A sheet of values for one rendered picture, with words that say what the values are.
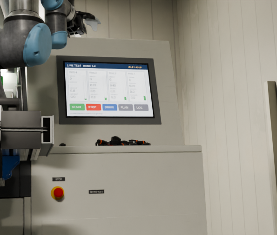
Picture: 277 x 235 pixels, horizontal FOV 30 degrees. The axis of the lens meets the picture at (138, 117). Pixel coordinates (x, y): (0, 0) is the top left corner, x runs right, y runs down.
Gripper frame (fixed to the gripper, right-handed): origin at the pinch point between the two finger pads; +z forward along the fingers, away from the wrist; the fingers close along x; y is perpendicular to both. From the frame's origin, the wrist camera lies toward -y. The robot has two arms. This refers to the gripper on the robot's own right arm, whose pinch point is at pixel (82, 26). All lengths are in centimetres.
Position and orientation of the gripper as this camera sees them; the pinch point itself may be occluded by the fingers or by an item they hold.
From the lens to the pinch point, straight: 214.2
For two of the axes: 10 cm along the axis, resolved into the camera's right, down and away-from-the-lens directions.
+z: 2.2, 1.6, 9.6
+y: 1.7, 9.6, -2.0
